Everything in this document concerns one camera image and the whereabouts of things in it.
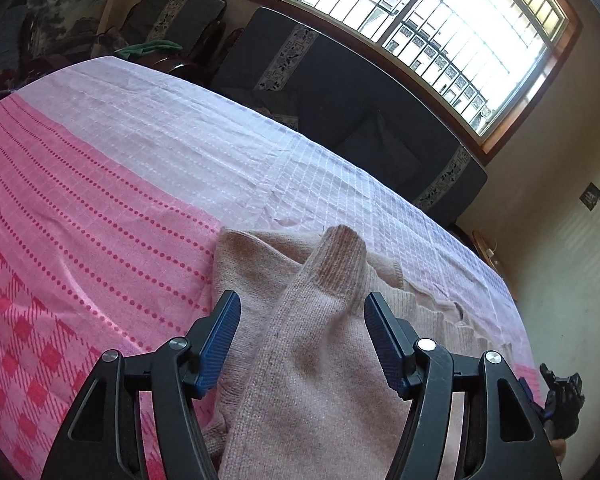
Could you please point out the green cloth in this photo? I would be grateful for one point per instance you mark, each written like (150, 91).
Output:
(147, 49)

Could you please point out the round wooden side table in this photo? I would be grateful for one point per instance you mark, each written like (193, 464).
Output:
(487, 255)

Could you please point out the beige knit sweater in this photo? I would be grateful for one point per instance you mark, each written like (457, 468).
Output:
(305, 360)

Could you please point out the barred window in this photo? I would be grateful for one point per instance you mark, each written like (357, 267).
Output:
(455, 25)

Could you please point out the dark cushioned armchair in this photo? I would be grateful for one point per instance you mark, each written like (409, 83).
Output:
(195, 15)

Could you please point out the painted folding screen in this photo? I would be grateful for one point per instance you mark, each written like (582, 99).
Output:
(70, 5)

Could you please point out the pink checked blanket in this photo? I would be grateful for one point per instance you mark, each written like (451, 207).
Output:
(105, 185)

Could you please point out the black wall plaque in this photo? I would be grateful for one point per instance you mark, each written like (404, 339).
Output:
(591, 196)

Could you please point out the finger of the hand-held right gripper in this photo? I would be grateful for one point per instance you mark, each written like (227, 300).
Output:
(562, 400)

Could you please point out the dark cushioned sofa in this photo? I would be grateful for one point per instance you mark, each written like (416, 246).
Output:
(330, 75)

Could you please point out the dark pillow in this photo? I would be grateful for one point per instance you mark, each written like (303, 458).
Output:
(380, 150)

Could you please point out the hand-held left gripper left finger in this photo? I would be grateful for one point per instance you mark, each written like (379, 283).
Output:
(219, 345)

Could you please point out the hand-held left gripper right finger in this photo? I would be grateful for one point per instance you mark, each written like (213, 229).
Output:
(387, 345)

